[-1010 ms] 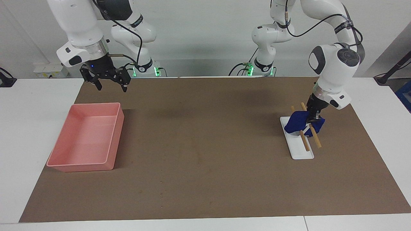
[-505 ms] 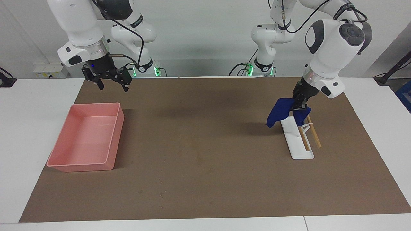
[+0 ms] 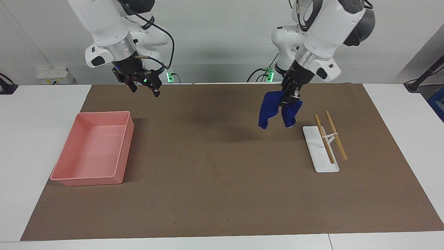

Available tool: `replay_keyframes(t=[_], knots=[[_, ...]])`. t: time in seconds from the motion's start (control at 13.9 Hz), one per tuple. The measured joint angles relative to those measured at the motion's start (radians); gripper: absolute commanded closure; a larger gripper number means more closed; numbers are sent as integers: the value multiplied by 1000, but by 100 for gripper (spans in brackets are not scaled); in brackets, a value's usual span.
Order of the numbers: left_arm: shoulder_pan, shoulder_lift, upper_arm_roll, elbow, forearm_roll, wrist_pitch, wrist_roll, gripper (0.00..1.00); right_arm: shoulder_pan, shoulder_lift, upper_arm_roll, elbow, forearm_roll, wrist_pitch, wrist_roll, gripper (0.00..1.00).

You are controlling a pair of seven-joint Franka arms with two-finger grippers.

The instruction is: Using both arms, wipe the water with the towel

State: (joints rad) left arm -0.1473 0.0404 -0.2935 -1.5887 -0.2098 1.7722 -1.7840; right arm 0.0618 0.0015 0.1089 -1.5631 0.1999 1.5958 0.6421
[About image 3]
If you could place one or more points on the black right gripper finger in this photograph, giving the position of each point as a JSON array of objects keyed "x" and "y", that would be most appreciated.
[
  {"x": 129, "y": 83},
  {"x": 155, "y": 81}
]

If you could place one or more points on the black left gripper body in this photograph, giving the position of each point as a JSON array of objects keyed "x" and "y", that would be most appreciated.
[{"x": 298, "y": 78}]

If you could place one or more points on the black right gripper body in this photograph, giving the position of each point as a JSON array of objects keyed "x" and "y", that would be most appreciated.
[{"x": 131, "y": 69}]

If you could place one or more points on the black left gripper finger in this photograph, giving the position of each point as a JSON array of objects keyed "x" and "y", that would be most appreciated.
[
  {"x": 295, "y": 97},
  {"x": 285, "y": 89}
]

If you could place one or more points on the blue towel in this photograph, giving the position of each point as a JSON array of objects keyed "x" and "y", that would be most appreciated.
[{"x": 270, "y": 111}]

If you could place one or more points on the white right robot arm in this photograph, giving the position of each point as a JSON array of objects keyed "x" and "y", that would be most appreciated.
[{"x": 107, "y": 27}]

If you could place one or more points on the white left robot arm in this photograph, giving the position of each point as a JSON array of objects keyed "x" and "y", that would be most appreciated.
[{"x": 326, "y": 31}]

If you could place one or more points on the white towel rack base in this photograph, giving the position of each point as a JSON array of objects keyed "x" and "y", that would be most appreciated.
[{"x": 322, "y": 159}]

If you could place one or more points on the wooden dowel rod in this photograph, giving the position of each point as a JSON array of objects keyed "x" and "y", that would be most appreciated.
[
  {"x": 324, "y": 139},
  {"x": 336, "y": 137}
]

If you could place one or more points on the pink plastic bin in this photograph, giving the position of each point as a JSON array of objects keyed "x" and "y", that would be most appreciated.
[{"x": 93, "y": 152}]

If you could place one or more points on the brown table mat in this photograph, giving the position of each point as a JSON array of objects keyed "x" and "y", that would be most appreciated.
[{"x": 222, "y": 194}]

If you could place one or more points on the black stand pole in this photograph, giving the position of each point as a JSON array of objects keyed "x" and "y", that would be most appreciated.
[{"x": 425, "y": 74}]

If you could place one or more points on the blue crate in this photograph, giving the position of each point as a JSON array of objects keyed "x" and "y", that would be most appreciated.
[{"x": 437, "y": 104}]

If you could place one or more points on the black clamp mount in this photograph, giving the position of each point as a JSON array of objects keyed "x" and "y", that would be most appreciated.
[{"x": 7, "y": 86}]

